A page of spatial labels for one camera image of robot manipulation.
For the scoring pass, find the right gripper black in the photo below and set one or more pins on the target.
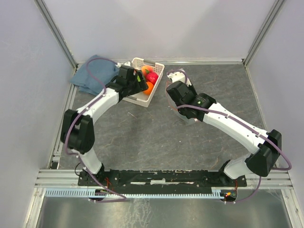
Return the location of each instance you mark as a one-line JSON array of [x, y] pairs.
[[191, 88]]

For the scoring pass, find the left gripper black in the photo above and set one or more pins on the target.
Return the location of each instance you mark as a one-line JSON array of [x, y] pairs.
[[138, 88]]

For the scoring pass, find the clear zip top bag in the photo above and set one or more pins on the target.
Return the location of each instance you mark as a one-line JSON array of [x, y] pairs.
[[170, 101]]

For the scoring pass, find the white plastic basket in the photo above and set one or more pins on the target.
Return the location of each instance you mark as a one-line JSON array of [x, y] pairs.
[[141, 98]]

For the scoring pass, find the dark green avocado toy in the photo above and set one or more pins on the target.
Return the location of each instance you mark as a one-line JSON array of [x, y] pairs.
[[190, 121]]

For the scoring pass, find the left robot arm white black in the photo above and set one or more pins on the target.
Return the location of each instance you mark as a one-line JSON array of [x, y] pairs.
[[78, 135]]

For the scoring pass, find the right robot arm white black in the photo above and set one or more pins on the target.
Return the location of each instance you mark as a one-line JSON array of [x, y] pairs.
[[262, 145]]

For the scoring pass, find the orange fruit toy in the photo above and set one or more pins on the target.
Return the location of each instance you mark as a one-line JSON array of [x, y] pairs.
[[149, 90]]

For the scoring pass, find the red pomegranate toy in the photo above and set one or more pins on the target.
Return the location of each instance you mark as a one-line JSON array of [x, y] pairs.
[[152, 77]]

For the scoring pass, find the peach fruit toy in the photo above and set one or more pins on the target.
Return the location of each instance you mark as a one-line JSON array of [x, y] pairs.
[[146, 69]]

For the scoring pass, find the blue folded cloth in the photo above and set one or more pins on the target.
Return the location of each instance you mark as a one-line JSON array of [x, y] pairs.
[[94, 74]]

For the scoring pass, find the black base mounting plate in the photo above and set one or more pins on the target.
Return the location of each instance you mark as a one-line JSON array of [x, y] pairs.
[[161, 182]]

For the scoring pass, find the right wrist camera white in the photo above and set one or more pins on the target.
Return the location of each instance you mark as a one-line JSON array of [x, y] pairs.
[[179, 76]]

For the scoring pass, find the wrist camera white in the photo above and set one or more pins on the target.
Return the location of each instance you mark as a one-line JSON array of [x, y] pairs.
[[128, 63], [179, 76]]

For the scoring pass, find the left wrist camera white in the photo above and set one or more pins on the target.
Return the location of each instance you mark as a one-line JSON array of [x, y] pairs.
[[128, 63]]

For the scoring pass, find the light blue cable duct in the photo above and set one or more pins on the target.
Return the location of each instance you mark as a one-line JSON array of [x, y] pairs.
[[100, 193]]

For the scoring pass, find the aluminium frame rail front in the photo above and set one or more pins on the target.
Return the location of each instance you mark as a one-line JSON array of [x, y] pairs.
[[68, 179]]

